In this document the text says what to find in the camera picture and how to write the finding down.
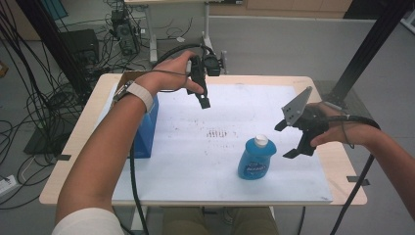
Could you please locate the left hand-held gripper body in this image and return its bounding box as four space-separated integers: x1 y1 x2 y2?
189 53 228 86

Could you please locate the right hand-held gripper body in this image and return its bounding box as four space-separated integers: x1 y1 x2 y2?
281 85 330 157

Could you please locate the blue detergent bottle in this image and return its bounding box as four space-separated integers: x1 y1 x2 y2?
237 133 278 181

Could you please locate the blue cardboard box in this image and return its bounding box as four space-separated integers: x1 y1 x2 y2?
111 70 161 160

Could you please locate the person's left hand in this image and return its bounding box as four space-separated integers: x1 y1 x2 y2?
142 49 206 97

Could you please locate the person's right hand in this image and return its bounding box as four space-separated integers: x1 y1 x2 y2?
306 101 382 149

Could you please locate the beige band wristwatch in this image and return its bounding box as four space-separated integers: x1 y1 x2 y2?
112 79 156 114

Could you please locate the white background desk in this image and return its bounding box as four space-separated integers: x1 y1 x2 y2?
123 0 245 65

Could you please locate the black equipment box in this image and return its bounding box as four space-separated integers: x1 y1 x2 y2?
59 28 101 67

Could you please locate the white table leg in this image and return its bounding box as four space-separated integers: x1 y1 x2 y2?
129 206 149 235

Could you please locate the white shirt sleeve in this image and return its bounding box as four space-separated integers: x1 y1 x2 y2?
51 207 125 235

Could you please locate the white power strip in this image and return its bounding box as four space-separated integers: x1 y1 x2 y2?
0 174 19 198

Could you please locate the black cable under table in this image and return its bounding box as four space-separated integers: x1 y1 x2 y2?
294 206 307 235

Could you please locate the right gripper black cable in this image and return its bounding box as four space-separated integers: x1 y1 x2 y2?
326 114 382 235

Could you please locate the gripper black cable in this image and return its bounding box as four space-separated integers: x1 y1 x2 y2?
326 114 382 235
129 43 217 235

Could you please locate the black metal stand post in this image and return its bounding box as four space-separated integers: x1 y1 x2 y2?
325 0 415 110
14 0 92 96

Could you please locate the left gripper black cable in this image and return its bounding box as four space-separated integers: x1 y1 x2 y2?
129 43 217 235

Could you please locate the black stand base plate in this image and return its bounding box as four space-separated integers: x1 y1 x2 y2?
23 122 68 157

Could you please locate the bundle of black floor cables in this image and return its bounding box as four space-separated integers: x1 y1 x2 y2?
0 0 114 211

